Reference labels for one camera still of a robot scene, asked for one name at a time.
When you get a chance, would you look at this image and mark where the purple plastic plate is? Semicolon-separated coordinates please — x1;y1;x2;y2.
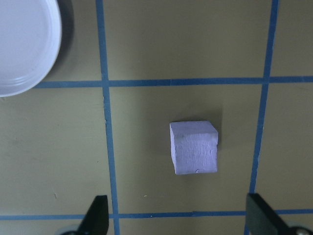
0;0;62;98

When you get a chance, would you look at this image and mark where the purple foam block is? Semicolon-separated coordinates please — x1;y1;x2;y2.
169;119;219;175

